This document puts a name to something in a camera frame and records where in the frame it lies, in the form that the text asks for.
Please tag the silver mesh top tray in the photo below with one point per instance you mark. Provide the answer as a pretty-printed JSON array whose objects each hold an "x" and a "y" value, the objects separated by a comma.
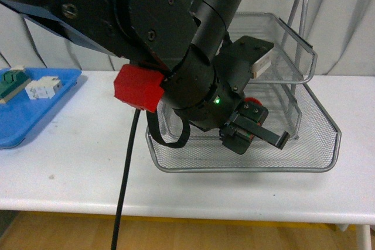
[{"x": 267, "y": 26}]

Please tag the white circuit breaker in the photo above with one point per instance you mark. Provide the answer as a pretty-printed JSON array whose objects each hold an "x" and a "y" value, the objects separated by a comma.
[{"x": 44, "y": 88}]

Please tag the white curtain backdrop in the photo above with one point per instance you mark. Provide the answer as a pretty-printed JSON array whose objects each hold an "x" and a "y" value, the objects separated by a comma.
[{"x": 340, "y": 31}]

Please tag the blue plastic tray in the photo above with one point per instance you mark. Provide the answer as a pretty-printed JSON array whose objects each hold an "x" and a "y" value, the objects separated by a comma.
[{"x": 20, "y": 114}]

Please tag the green white terminal block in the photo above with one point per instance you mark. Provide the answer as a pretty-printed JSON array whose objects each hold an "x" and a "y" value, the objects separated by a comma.
[{"x": 13, "y": 81}]

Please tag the silver mesh tray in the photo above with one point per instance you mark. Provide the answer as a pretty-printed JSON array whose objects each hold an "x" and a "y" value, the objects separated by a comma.
[
  {"x": 267, "y": 26},
  {"x": 314, "y": 150},
  {"x": 284, "y": 113}
]

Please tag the red plastic mount block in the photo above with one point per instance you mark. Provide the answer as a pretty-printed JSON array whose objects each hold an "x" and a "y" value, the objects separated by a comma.
[{"x": 139, "y": 87}]

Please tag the red push button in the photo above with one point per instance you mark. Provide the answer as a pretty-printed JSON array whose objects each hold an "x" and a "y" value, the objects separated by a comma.
[{"x": 253, "y": 100}]

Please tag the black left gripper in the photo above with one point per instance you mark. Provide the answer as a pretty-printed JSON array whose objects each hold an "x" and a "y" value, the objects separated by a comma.
[{"x": 237, "y": 121}]

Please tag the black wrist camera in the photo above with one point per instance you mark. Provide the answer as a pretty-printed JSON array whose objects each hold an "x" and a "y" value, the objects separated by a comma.
[{"x": 238, "y": 62}]

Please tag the silver mesh bottom tray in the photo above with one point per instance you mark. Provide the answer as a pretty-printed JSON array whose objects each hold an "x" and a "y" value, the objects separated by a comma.
[{"x": 284, "y": 113}]

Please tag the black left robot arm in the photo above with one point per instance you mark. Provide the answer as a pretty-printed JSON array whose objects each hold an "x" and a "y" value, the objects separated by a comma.
[{"x": 179, "y": 52}]

